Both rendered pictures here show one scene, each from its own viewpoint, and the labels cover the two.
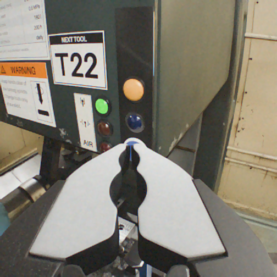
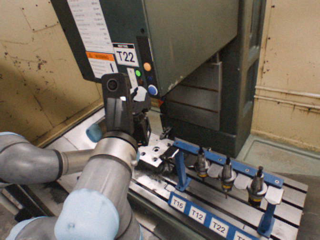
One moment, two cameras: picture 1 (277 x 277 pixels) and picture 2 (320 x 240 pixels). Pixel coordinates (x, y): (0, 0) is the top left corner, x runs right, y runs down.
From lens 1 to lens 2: 0.39 m
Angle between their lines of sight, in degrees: 15
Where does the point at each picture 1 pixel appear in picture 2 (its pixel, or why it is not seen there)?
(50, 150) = not seen: hidden behind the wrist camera
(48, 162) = not seen: hidden behind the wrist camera
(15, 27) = (94, 36)
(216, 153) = (235, 92)
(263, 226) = (297, 155)
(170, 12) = (156, 35)
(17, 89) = (100, 65)
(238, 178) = (268, 112)
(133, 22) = (142, 42)
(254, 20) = not seen: outside the picture
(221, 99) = (235, 51)
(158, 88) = (156, 65)
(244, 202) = (276, 133)
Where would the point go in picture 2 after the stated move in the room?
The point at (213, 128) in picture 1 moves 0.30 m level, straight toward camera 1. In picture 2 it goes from (231, 73) to (215, 100)
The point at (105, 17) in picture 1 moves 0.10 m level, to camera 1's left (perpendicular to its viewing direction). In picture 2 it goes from (133, 38) to (101, 43)
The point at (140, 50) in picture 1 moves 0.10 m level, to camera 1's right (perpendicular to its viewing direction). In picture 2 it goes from (146, 52) to (182, 47)
